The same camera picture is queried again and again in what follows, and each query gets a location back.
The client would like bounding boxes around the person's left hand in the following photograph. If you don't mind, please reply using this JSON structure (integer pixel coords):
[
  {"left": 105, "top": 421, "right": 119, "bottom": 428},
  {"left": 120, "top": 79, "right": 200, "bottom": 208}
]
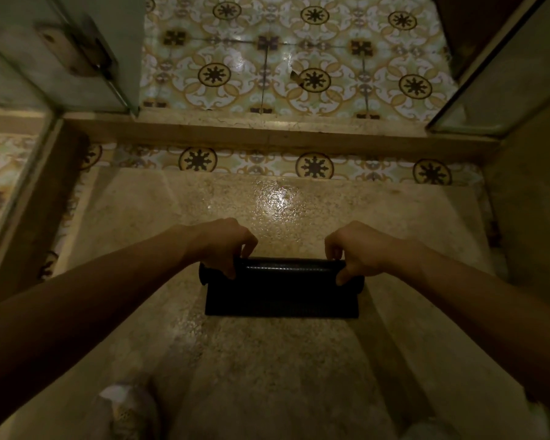
[{"left": 182, "top": 218, "right": 259, "bottom": 280}]

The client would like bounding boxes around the person's right hand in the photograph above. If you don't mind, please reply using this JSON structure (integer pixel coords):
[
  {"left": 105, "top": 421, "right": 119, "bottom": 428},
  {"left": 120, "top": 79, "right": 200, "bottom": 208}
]
[{"left": 324, "top": 220, "right": 415, "bottom": 287}]

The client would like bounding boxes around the black rubber mat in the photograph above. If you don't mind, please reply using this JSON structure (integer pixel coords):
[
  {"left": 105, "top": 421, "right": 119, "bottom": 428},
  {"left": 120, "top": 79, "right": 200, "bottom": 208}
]
[{"left": 199, "top": 256, "right": 365, "bottom": 319}]

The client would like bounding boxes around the person's left forearm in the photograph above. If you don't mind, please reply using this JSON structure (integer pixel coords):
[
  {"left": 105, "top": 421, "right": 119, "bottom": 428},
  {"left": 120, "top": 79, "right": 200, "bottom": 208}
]
[{"left": 0, "top": 224, "right": 198, "bottom": 424}]

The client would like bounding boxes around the person's right forearm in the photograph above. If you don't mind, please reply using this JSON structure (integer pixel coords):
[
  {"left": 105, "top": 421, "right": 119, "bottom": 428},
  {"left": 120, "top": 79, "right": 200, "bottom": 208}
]
[{"left": 401, "top": 238, "right": 550, "bottom": 422}]

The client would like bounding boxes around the stone door threshold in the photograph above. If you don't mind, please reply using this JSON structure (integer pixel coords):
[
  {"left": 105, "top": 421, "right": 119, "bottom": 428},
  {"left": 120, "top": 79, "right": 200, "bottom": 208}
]
[{"left": 60, "top": 109, "right": 501, "bottom": 163}]

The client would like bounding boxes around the person's left white shoe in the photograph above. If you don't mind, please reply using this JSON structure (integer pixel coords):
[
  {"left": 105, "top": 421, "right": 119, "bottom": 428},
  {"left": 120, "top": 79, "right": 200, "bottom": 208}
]
[{"left": 96, "top": 384, "right": 160, "bottom": 440}]

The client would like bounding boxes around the glass side panel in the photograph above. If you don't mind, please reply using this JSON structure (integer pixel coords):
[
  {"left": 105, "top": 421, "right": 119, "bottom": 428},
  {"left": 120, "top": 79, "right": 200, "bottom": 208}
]
[{"left": 0, "top": 107, "right": 66, "bottom": 310}]

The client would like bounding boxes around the glass door leaf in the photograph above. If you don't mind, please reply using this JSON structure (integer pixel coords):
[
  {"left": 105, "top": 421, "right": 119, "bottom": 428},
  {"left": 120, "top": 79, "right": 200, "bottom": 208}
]
[{"left": 427, "top": 0, "right": 550, "bottom": 137}]

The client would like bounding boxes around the metal door hinge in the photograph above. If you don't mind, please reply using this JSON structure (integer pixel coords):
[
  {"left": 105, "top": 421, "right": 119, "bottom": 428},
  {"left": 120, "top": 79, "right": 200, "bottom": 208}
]
[{"left": 36, "top": 20, "right": 116, "bottom": 79}]

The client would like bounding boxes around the pale green door leaf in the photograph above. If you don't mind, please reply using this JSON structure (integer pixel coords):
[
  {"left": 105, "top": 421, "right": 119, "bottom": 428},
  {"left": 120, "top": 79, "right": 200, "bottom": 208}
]
[{"left": 0, "top": 0, "right": 148, "bottom": 116}]

